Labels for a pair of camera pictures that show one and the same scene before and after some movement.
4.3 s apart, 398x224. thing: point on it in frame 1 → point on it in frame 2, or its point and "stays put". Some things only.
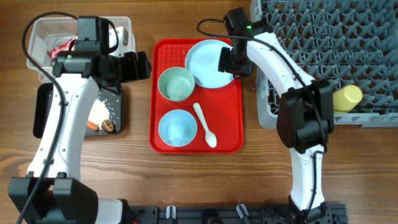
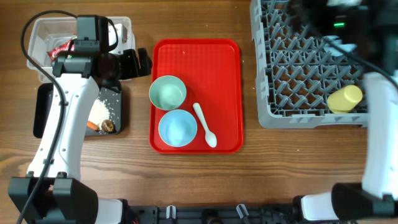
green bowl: (176, 84) → (168, 93)
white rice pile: (99, 113) stays put
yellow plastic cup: (346, 98) stays put
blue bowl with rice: (178, 128) stays put
